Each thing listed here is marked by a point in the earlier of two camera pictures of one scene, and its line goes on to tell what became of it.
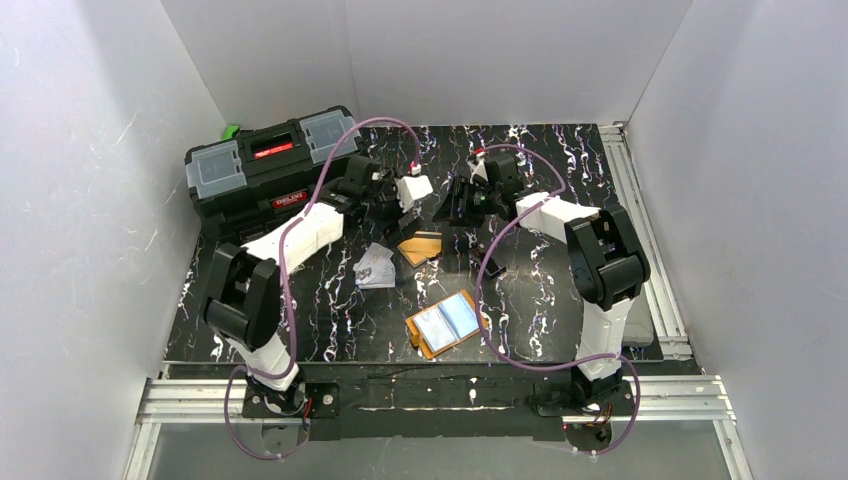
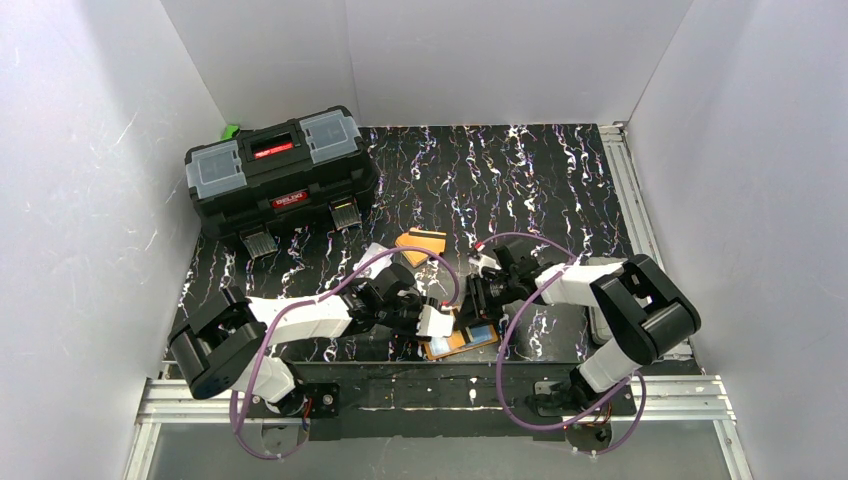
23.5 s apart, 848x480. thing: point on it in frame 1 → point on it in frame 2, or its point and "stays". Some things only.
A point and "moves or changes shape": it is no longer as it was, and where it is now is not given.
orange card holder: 439,326 moves or changes shape
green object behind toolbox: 230,131 stays
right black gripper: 460,201 → 477,299
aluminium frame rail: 674,397 stays
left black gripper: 389,206 → 411,304
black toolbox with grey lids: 241,187 stays
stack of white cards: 375,268 stays
